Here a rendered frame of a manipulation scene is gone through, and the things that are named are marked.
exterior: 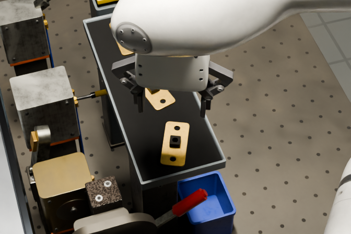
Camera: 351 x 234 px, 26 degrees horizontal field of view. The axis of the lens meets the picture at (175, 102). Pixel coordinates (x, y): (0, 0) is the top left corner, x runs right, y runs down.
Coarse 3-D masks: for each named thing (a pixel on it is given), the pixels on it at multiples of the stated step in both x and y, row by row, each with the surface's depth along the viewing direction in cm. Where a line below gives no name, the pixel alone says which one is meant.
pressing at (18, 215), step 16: (0, 96) 147; (0, 112) 144; (0, 128) 142; (0, 144) 140; (0, 160) 138; (16, 160) 137; (0, 176) 135; (16, 176) 135; (0, 192) 133; (16, 192) 133; (0, 208) 131; (16, 208) 131; (0, 224) 129; (16, 224) 129; (32, 224) 129
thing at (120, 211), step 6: (114, 210) 122; (120, 210) 122; (126, 210) 122; (90, 216) 121; (96, 216) 121; (102, 216) 121; (108, 216) 121; (114, 216) 121; (78, 222) 121; (84, 222) 121; (90, 222) 121; (96, 222) 121; (78, 228) 120
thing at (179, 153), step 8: (168, 128) 122; (184, 128) 122; (168, 136) 121; (176, 136) 120; (184, 136) 121; (168, 144) 120; (176, 144) 119; (184, 144) 120; (168, 152) 119; (176, 152) 119; (184, 152) 119; (160, 160) 118; (168, 160) 118; (176, 160) 118; (184, 160) 118
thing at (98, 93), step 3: (99, 90) 147; (102, 90) 147; (105, 90) 147; (90, 93) 147; (93, 93) 147; (96, 93) 147; (99, 93) 147; (102, 93) 147; (105, 93) 147; (81, 96) 147; (84, 96) 147; (87, 96) 146; (90, 96) 147; (93, 96) 147; (96, 96) 147; (99, 96) 147; (78, 99) 146; (81, 99) 147
